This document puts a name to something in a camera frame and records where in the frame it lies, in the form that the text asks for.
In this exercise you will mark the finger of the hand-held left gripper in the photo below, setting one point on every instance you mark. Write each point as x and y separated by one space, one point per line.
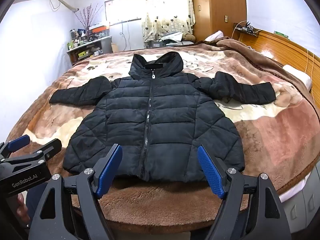
48 148
18 141

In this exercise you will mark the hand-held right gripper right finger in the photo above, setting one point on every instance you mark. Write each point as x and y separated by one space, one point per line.
210 172

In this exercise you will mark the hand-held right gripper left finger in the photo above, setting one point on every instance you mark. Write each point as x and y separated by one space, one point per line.
110 171

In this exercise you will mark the black puffer jacket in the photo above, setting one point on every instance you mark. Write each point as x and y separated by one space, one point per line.
160 120

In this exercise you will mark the person's left hand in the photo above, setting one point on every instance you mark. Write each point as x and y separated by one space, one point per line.
22 206

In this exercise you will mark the brown printed blanket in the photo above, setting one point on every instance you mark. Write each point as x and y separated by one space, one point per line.
270 135

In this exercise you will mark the grey bed base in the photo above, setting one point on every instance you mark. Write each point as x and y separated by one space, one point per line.
303 200

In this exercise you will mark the cluttered shelf unit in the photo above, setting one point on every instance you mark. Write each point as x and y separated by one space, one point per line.
85 51

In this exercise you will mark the cardboard box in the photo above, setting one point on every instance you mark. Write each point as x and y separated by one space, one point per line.
115 48

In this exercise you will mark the orange box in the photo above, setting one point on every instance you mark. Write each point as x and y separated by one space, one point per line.
98 28

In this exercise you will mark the white pillow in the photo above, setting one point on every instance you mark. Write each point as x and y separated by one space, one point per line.
298 76
215 35

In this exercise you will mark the grey storage box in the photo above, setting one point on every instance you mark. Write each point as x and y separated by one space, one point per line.
155 44

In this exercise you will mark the brown plush toy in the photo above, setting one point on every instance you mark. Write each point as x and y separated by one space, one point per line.
188 37

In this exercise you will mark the bare flower branches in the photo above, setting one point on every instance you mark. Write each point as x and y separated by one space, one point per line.
87 17

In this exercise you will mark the white plastic bags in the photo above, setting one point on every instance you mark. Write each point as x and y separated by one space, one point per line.
172 36

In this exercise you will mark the wooden headboard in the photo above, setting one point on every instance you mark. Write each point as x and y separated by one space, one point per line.
282 45
307 62

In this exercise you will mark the green packet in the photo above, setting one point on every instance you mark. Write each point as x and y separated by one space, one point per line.
279 32

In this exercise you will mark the window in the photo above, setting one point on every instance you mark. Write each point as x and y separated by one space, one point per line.
122 10

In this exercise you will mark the wooden wardrobe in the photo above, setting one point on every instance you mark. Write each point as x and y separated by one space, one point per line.
215 7

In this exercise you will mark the heart print curtain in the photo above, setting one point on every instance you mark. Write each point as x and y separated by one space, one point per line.
165 7

